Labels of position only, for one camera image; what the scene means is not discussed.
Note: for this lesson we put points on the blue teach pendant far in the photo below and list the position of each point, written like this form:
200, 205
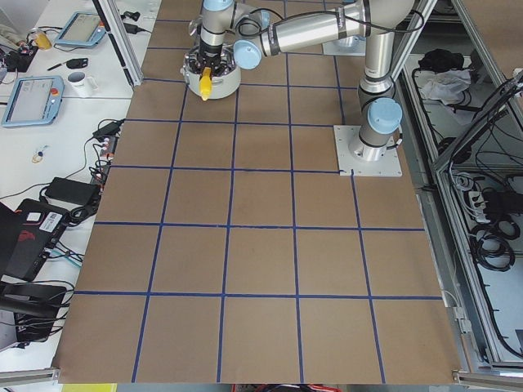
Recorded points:
83, 29

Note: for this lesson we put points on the pale green cooking pot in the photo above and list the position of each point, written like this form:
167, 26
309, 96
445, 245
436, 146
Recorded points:
221, 86

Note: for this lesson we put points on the blue teach pendant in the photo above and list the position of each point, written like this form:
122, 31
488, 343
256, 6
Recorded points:
83, 29
34, 101

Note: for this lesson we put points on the blue teach pendant near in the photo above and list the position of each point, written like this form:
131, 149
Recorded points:
34, 101

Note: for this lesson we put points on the black power adapter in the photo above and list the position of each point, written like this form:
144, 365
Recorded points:
72, 191

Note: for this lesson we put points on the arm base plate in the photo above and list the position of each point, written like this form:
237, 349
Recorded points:
355, 158
350, 46

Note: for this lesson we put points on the white mug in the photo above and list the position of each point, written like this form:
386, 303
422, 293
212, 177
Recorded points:
85, 85

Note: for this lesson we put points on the yellow corn cob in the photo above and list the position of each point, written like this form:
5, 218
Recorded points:
205, 84

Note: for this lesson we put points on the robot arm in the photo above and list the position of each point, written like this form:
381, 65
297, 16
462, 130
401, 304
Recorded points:
231, 36

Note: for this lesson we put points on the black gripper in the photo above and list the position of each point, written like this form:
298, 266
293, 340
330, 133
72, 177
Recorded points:
211, 54

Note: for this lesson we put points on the aluminium frame post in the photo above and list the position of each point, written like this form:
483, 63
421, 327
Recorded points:
108, 11

